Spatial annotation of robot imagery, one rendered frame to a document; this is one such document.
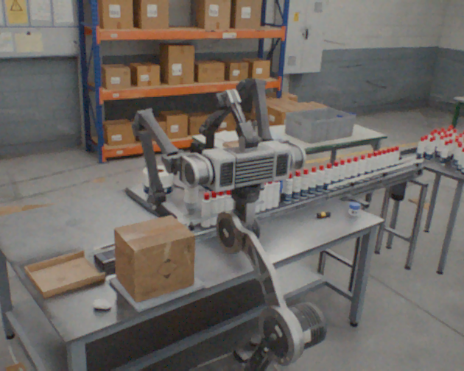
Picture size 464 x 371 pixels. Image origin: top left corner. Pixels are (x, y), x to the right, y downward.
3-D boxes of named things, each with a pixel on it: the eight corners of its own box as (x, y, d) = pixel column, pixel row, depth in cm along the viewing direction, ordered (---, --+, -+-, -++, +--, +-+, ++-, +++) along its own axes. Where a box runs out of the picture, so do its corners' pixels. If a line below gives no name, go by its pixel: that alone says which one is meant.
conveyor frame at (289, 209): (314, 196, 358) (315, 189, 356) (326, 201, 350) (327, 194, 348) (93, 261, 262) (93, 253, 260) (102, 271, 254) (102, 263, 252)
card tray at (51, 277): (84, 256, 266) (83, 249, 264) (105, 279, 247) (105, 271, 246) (25, 273, 248) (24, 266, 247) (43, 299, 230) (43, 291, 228)
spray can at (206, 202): (205, 223, 298) (205, 191, 290) (211, 225, 295) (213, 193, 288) (199, 226, 294) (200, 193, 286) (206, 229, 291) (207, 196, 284)
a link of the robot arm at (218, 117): (244, 86, 263) (261, 89, 269) (241, 77, 265) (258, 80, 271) (203, 128, 295) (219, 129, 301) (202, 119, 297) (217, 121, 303)
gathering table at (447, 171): (425, 227, 511) (443, 139, 477) (485, 253, 466) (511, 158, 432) (380, 246, 469) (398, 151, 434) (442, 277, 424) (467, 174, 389)
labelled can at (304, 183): (303, 195, 345) (306, 167, 337) (308, 198, 341) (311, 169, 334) (297, 196, 342) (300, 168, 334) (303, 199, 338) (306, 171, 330)
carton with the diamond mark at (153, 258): (171, 262, 261) (171, 215, 251) (194, 285, 242) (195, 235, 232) (115, 277, 245) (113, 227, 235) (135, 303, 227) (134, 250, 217)
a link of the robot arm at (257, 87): (252, 70, 258) (268, 73, 263) (237, 81, 268) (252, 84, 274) (264, 154, 248) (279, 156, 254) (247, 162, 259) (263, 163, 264)
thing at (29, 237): (252, 163, 422) (253, 161, 421) (384, 222, 327) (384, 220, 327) (-19, 223, 299) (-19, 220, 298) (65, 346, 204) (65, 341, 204)
